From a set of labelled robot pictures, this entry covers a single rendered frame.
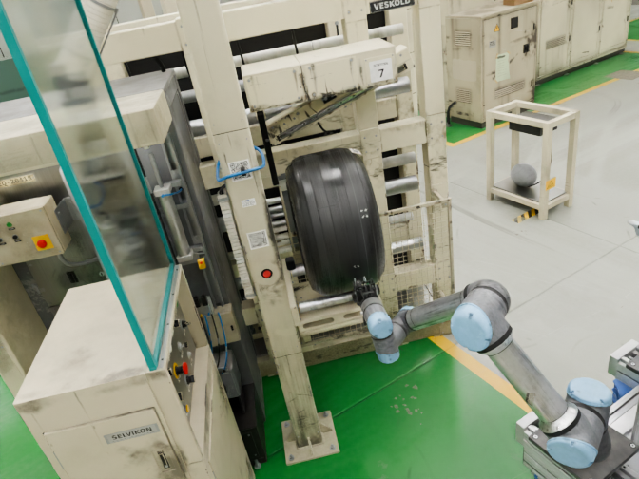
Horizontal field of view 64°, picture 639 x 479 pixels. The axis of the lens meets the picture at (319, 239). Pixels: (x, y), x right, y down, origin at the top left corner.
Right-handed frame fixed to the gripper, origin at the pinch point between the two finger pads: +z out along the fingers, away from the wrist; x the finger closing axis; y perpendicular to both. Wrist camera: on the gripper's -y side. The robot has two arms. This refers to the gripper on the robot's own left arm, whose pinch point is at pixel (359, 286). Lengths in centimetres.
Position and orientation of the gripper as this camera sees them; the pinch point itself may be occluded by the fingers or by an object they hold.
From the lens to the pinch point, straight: 197.3
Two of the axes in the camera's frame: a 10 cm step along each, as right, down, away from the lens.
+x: -9.7, 2.2, -0.6
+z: -1.4, -3.5, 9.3
